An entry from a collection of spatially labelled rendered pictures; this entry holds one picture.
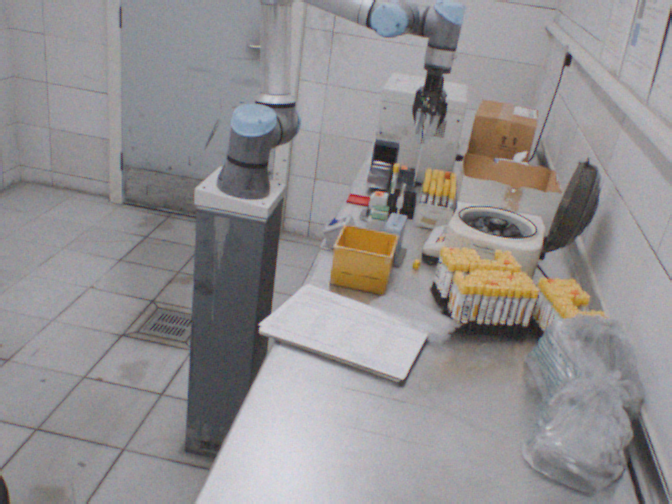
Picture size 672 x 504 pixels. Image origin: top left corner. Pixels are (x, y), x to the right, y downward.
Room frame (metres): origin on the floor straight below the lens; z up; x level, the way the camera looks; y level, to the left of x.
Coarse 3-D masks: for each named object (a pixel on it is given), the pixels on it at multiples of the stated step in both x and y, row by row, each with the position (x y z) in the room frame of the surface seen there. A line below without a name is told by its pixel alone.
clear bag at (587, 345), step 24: (552, 336) 1.11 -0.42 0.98; (576, 336) 1.07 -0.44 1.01; (600, 336) 1.03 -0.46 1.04; (528, 360) 1.16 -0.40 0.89; (552, 360) 1.08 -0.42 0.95; (576, 360) 1.03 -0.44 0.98; (600, 360) 1.02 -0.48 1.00; (624, 360) 1.02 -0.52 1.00; (552, 384) 1.05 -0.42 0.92; (624, 408) 0.98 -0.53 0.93
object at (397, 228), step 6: (402, 216) 1.62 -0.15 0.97; (390, 222) 1.56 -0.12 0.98; (396, 222) 1.57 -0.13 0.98; (402, 222) 1.58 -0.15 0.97; (384, 228) 1.53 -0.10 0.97; (390, 228) 1.53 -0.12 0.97; (396, 228) 1.53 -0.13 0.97; (402, 228) 1.56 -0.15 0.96; (396, 234) 1.53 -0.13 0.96; (402, 234) 1.59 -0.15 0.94; (396, 246) 1.53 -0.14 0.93; (396, 252) 1.53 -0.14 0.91; (402, 252) 1.59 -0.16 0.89; (396, 258) 1.55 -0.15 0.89; (402, 258) 1.56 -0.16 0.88; (396, 264) 1.52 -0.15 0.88
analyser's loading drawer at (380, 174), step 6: (378, 162) 2.13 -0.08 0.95; (372, 168) 2.08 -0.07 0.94; (378, 168) 2.08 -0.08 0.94; (384, 168) 2.08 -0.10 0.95; (390, 168) 2.12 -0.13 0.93; (372, 174) 2.03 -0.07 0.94; (378, 174) 2.08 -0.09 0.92; (384, 174) 2.08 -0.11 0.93; (390, 174) 2.12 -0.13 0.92; (372, 180) 2.03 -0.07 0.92; (378, 180) 2.03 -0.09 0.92; (384, 180) 2.02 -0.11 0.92; (372, 186) 2.03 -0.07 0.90; (378, 186) 2.03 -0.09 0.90; (384, 186) 2.02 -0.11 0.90
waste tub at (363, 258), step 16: (352, 240) 1.50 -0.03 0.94; (368, 240) 1.50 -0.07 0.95; (384, 240) 1.49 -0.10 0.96; (336, 256) 1.38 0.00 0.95; (352, 256) 1.37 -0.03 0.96; (368, 256) 1.37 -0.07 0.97; (384, 256) 1.36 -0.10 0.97; (336, 272) 1.38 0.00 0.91; (352, 272) 1.37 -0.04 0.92; (368, 272) 1.37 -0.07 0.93; (384, 272) 1.36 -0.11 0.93; (352, 288) 1.37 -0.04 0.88; (368, 288) 1.37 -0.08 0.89; (384, 288) 1.36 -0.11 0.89
